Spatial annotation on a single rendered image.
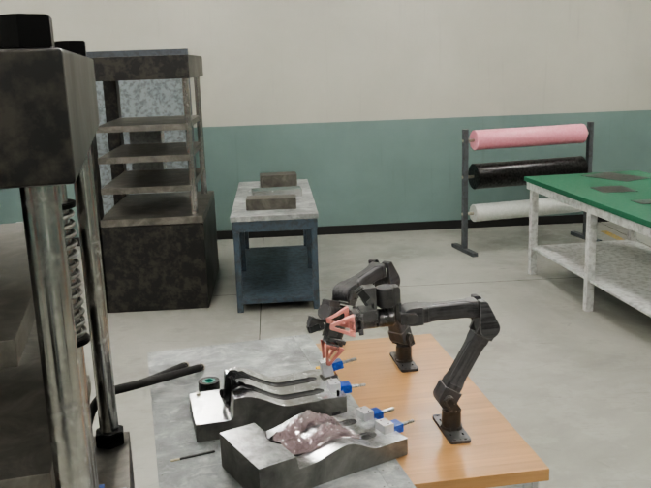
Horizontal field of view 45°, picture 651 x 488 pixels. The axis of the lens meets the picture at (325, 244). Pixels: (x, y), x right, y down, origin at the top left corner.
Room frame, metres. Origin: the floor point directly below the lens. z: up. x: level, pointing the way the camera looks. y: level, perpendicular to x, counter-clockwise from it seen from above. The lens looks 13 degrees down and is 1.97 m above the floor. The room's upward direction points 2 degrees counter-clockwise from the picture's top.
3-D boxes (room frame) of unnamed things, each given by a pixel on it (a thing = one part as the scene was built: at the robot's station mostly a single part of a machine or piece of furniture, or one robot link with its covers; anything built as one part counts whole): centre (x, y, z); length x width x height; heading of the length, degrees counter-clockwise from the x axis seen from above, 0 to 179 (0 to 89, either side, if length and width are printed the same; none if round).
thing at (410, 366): (2.94, -0.30, 0.84); 0.20 x 0.07 x 0.08; 9
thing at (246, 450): (2.17, 0.05, 0.86); 0.50 x 0.26 x 0.11; 121
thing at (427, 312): (2.34, -0.38, 1.17); 0.30 x 0.09 x 0.12; 99
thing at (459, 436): (2.34, -0.39, 0.84); 0.20 x 0.07 x 0.08; 9
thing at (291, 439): (2.17, 0.05, 0.90); 0.26 x 0.18 x 0.08; 121
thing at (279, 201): (7.07, 0.45, 0.46); 1.90 x 0.70 x 0.92; 3
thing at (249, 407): (2.49, 0.22, 0.87); 0.50 x 0.26 x 0.14; 104
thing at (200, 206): (7.02, 1.50, 1.03); 1.54 x 0.94 x 2.06; 3
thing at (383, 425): (2.27, -0.20, 0.86); 0.13 x 0.05 x 0.05; 121
